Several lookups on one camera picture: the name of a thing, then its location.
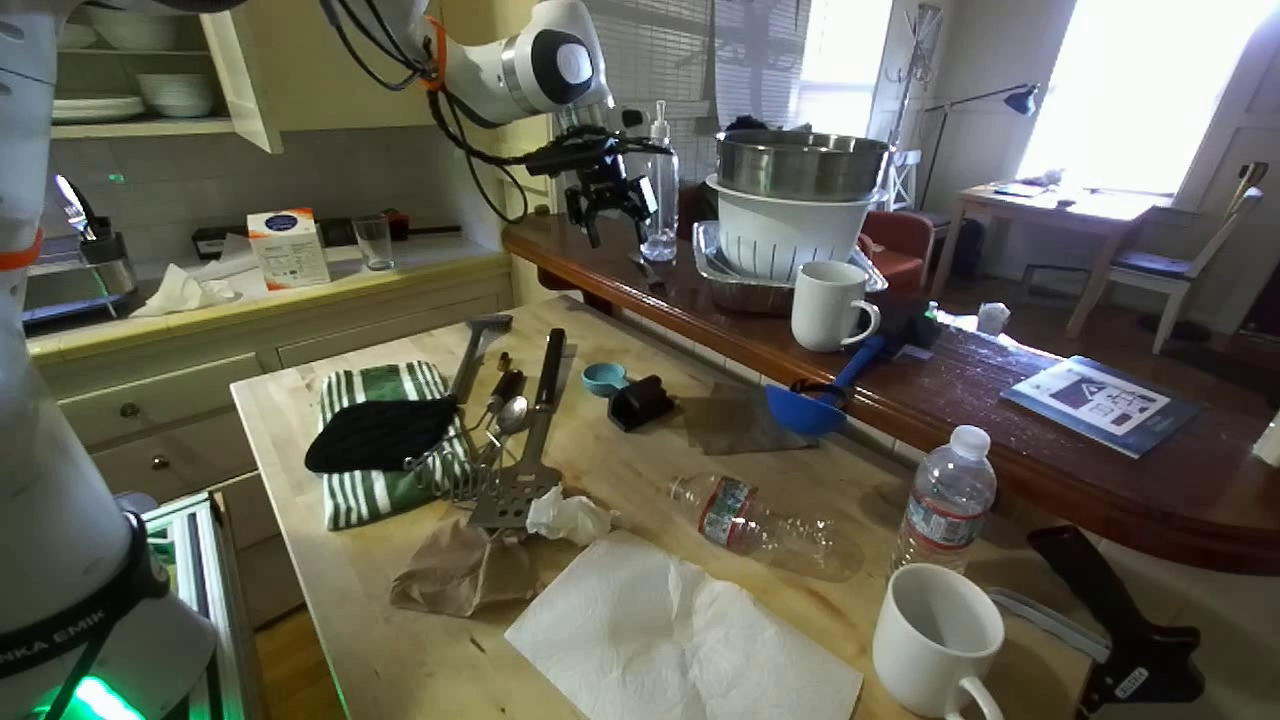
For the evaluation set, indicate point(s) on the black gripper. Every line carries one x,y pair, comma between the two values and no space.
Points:
614,188

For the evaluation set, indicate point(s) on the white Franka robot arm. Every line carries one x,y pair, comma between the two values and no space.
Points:
53,467

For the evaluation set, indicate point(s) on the teal measuring cup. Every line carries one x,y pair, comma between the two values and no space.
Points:
604,378

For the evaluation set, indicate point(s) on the white mug with fork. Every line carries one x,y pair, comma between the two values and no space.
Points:
826,306

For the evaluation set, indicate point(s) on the clear hand sanitizer bottle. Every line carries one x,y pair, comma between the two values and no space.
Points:
663,201

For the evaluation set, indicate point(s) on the small black pouch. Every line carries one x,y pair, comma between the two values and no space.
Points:
643,403

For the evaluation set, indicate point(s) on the stainless steel bowl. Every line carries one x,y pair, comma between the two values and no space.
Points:
800,166

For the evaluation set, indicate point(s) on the kitchen utensils pile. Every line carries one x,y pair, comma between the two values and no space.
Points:
535,453

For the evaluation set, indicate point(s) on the drinking glass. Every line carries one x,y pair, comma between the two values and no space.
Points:
373,241

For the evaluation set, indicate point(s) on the blue bowl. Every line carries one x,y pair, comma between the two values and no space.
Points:
804,405

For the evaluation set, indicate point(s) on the crumpled white tissue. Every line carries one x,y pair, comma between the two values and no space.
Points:
566,512

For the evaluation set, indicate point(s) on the black cloth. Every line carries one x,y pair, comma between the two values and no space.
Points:
380,433

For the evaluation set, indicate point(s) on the white carton box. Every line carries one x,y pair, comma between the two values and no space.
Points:
284,247

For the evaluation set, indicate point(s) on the crushed plastic bottle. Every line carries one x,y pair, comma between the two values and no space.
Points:
762,526

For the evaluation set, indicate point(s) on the green white striped towel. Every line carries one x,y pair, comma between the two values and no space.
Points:
384,502

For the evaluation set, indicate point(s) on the crumpled brown paper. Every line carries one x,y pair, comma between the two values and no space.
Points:
463,575

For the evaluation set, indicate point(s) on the small white jar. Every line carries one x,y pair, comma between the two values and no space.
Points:
994,318

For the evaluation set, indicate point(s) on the white paper napkin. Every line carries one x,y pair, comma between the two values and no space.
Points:
665,640

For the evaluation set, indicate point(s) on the blue desk lamp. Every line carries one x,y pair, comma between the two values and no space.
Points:
1021,99

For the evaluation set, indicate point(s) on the upright plastic water bottle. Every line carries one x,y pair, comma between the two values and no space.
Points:
948,502

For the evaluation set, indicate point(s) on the cream kitchen counter with drawers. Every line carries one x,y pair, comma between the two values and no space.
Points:
200,372

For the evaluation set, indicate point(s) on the wooden desk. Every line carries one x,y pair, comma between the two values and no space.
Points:
1053,205

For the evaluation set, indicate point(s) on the dark wooden bar counter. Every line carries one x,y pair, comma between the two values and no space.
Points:
1012,441

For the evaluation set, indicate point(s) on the white bowl on shelf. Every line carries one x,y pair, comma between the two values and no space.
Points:
176,93

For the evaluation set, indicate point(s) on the knife holder with utensils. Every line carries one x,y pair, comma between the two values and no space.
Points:
107,261

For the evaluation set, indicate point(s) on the blue magazine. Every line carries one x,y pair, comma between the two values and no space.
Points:
1103,405

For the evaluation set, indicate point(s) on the empty white mug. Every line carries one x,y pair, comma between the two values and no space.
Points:
933,640

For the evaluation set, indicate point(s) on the stack of white plates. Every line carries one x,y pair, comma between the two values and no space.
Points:
96,110

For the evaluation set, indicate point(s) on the white wooden chair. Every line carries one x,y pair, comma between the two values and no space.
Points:
1160,261

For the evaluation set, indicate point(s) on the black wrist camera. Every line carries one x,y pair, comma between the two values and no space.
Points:
575,148

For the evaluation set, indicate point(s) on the cream wall cabinet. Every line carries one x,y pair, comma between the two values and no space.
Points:
244,81

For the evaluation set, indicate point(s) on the aluminium robot stand frame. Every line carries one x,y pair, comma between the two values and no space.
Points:
200,586

